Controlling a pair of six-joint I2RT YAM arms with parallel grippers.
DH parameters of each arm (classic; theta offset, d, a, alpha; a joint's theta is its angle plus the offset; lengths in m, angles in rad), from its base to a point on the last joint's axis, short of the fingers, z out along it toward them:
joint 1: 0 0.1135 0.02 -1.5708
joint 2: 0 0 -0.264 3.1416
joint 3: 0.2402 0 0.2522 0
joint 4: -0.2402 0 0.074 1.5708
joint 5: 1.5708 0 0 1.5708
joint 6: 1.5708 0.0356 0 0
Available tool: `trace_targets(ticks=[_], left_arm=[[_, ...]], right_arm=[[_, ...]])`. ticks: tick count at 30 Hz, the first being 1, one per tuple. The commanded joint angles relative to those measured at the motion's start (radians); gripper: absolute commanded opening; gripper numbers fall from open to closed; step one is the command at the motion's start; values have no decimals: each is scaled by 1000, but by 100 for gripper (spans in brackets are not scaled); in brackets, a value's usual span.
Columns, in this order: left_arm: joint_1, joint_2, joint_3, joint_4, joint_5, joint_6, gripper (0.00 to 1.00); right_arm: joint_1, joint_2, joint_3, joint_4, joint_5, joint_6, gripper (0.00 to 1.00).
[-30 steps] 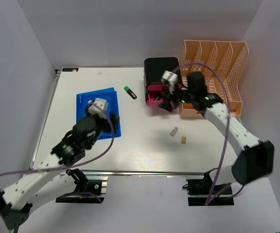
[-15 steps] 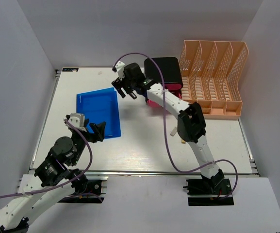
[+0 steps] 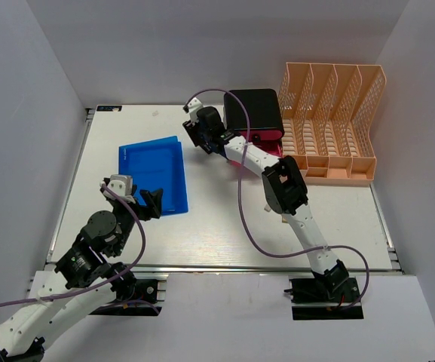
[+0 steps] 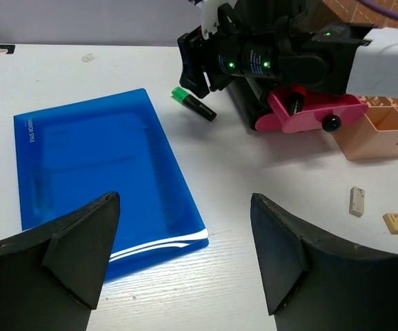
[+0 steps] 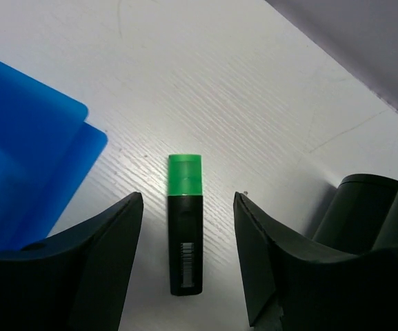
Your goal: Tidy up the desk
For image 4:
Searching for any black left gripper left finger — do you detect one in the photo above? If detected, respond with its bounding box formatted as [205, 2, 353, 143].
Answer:
[0, 192, 120, 330]

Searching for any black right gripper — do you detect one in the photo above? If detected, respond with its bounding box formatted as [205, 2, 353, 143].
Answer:
[177, 1, 319, 99]

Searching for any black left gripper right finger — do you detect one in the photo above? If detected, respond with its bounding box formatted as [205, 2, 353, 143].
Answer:
[250, 193, 398, 330]

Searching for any orange cap black highlighter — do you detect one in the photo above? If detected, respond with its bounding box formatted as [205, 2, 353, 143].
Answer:
[287, 85, 306, 117]

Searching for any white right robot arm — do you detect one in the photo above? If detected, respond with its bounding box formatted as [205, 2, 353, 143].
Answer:
[177, 1, 398, 330]

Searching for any green cap black highlighter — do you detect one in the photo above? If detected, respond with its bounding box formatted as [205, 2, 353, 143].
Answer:
[172, 87, 217, 121]

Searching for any grey white eraser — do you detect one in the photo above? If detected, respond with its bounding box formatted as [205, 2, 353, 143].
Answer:
[349, 186, 365, 217]

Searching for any small yellow eraser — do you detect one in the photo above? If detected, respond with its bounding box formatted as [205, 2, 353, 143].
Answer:
[383, 213, 398, 234]

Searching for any small tape scrap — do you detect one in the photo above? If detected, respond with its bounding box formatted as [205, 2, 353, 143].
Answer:
[82, 54, 94, 63]

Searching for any blue plastic document case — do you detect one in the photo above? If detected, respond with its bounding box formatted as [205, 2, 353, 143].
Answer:
[14, 89, 209, 280]

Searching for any black pink drawer organizer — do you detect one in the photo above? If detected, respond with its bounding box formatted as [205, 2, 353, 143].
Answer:
[226, 77, 370, 134]

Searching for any peach plastic file organizer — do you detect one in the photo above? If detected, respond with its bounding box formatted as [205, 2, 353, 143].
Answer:
[319, 0, 398, 161]

